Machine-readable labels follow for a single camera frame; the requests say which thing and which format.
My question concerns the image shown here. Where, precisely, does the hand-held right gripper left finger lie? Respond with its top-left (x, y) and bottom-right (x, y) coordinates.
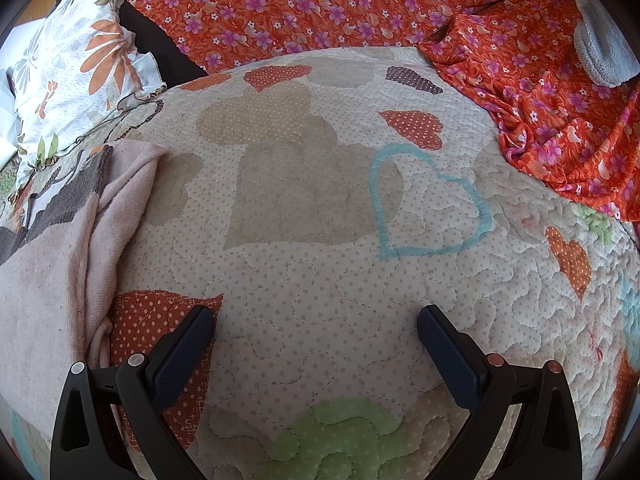
top-left (50, 304), bottom-right (217, 480)

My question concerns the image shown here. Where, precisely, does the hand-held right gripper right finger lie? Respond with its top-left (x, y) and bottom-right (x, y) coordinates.
top-left (416, 304), bottom-right (583, 480)

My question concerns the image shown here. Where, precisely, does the pink knitted garment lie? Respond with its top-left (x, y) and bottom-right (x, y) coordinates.
top-left (0, 141), bottom-right (168, 461)

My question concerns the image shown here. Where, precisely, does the quilted heart-print blanket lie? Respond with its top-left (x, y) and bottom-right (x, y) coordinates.
top-left (0, 46), bottom-right (640, 480)

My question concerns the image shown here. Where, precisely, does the black cloth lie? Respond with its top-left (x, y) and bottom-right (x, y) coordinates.
top-left (119, 1), bottom-right (208, 92)

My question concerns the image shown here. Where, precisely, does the white floral pillow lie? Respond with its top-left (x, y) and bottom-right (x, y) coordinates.
top-left (10, 0), bottom-right (168, 171)

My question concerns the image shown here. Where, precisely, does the grey fluffy cloth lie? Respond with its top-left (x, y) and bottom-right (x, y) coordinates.
top-left (570, 0), bottom-right (640, 87)

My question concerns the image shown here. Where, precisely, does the orange floral cloth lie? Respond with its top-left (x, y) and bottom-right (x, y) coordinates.
top-left (122, 0), bottom-right (640, 223)

